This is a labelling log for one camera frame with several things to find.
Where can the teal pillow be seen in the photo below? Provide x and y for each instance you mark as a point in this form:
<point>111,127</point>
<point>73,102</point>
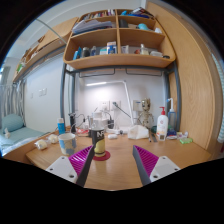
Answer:
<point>12,123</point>

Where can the clear bottle with black label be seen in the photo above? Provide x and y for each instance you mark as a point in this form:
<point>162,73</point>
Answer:
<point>99,140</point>

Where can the white pump bottle red top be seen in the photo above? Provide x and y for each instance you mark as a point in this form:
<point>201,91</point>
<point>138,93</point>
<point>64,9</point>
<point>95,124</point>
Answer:
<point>162,126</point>

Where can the teal white hanging cloth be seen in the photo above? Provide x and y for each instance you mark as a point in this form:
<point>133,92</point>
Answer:
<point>220,100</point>

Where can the small white plush toy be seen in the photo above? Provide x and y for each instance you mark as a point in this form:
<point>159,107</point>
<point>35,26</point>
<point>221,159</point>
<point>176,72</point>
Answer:
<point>7,133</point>

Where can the wrapped round pastry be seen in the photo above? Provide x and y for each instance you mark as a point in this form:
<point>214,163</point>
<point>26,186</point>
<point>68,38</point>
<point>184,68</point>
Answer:
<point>53,138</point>
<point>41,144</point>

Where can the crumpled white paper bag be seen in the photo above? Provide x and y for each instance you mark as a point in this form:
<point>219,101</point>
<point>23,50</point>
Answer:
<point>138,132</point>

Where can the small tree creature figurine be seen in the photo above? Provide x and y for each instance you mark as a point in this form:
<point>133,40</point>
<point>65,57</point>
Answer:
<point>145,113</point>

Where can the small white oval gadget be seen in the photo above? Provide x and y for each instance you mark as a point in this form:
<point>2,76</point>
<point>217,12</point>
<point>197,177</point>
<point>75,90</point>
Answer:
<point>112,136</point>

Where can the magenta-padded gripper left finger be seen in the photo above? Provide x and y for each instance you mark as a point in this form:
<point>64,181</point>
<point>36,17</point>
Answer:
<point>80,160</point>

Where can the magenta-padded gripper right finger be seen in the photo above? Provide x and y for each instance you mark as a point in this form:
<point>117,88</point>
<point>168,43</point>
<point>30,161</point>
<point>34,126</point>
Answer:
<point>148,160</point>

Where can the small green packet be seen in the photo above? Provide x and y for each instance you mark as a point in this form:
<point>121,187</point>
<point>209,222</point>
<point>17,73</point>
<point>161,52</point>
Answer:
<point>186,140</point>

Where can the flat round red coaster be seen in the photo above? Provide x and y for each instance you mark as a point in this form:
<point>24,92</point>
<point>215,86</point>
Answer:
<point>106,156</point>

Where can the grey striped curtain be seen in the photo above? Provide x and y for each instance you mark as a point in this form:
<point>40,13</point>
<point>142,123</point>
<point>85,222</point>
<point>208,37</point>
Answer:
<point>13,101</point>

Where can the blue and white tube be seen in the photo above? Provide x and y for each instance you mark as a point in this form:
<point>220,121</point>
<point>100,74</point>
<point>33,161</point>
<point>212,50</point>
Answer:
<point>61,127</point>

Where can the wooden shelf unit with items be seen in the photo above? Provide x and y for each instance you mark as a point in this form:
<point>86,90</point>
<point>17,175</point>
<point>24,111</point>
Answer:
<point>120,40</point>

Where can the white cup with blue patches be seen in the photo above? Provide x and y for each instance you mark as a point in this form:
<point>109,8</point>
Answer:
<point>67,144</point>

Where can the tall black bottle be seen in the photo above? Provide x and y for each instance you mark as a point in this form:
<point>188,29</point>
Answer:
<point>72,122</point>

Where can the clear spray bottle blue liquid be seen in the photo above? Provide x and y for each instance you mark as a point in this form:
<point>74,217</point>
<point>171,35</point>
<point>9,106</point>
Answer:
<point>172,115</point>

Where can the bed with teal sheet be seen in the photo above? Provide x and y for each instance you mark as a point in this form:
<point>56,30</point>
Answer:
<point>25,136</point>

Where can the grey metal shelf frame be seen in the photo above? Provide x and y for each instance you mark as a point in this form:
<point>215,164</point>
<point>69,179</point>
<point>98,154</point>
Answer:
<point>62,96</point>

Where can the white desk lamp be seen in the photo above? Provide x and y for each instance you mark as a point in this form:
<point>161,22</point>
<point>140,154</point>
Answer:
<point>128,103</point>

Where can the white power strip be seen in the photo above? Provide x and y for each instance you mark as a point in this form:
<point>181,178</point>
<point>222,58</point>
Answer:
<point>121,131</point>

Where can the wooden loft bed rail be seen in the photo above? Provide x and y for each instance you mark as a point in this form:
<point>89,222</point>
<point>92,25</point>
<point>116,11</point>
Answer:
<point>43,41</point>

